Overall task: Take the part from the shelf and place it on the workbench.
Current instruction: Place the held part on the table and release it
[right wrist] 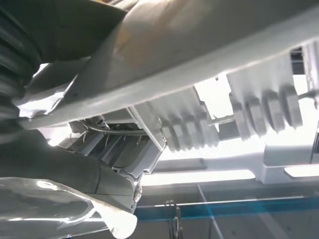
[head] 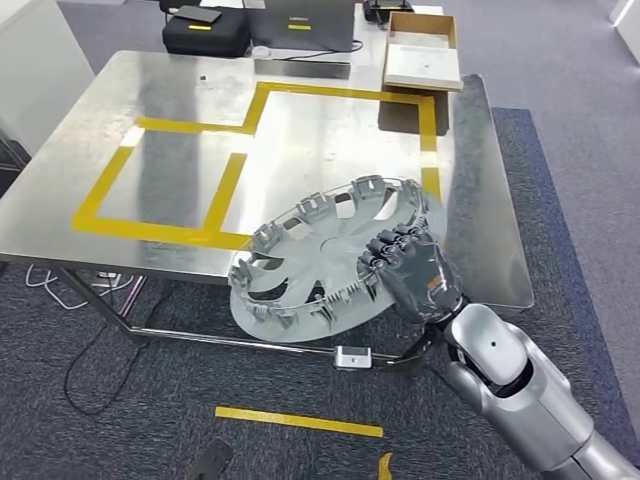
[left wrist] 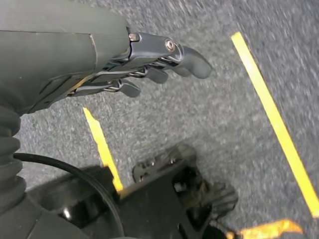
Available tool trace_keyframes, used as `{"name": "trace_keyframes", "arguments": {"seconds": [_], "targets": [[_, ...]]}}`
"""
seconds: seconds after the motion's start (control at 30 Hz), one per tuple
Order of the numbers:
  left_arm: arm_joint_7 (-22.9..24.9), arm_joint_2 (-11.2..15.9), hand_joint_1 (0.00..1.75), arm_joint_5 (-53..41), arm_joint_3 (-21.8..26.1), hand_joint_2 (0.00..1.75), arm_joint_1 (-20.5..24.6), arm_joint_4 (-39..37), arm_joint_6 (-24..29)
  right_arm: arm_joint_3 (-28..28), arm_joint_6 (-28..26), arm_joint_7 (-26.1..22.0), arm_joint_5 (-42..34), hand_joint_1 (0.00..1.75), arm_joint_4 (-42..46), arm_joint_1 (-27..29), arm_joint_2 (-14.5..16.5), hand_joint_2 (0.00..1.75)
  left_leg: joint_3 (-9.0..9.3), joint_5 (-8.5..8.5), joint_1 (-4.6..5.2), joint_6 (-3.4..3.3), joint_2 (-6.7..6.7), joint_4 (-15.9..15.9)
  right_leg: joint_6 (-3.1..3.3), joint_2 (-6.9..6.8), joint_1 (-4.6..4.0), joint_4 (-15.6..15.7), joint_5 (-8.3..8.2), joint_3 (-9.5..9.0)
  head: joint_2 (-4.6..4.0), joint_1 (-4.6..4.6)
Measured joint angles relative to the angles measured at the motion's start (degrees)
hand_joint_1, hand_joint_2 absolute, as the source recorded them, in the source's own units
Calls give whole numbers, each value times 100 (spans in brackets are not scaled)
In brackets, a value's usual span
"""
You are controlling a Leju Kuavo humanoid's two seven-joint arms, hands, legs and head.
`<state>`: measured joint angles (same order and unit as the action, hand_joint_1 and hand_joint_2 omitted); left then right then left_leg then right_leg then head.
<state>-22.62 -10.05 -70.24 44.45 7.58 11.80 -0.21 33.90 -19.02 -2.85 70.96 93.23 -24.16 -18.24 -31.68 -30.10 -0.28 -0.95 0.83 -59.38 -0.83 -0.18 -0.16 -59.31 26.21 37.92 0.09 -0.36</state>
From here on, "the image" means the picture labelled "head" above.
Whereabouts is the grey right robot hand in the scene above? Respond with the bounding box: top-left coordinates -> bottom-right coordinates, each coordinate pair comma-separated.
357,223 -> 463,326

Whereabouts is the silver plastic wheel hubcap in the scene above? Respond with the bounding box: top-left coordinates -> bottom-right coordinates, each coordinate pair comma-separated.
228,175 -> 448,344

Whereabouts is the steel workbench table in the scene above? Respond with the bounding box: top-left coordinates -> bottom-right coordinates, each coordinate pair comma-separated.
0,49 -> 535,369

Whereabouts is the shallow cardboard box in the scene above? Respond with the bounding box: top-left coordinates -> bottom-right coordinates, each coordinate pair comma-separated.
382,11 -> 464,93

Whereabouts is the straight yellow floor tape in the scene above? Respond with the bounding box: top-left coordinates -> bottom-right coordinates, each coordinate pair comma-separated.
214,405 -> 384,440

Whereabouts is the black electronic device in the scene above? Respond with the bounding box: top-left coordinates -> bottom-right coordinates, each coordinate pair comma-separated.
362,0 -> 415,28

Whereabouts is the black laptop box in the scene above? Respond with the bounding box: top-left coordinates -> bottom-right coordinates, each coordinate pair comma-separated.
248,0 -> 357,54

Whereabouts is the black robot foot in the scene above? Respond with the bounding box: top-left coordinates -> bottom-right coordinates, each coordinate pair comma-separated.
185,438 -> 234,480

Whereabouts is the black zip case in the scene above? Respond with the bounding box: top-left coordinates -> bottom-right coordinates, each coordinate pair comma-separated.
162,6 -> 251,59

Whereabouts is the white furniture panel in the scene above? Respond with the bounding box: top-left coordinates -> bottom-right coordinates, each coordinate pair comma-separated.
610,0 -> 640,66

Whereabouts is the grey flat tablet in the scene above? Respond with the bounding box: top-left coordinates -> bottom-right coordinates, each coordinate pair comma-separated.
172,5 -> 223,26

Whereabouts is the white cabinet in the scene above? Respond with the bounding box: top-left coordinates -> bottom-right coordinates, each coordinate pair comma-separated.
0,0 -> 96,157

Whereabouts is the black camera bracket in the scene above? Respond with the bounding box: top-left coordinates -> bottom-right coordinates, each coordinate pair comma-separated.
370,323 -> 444,376

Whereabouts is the black thin cable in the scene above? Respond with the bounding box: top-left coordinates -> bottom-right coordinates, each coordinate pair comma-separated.
272,39 -> 365,63

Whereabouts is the black floor cable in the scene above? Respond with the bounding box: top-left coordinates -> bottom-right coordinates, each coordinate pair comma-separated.
63,284 -> 174,417

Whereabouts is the white floor cable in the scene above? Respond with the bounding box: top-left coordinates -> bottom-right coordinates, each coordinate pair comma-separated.
25,264 -> 136,311

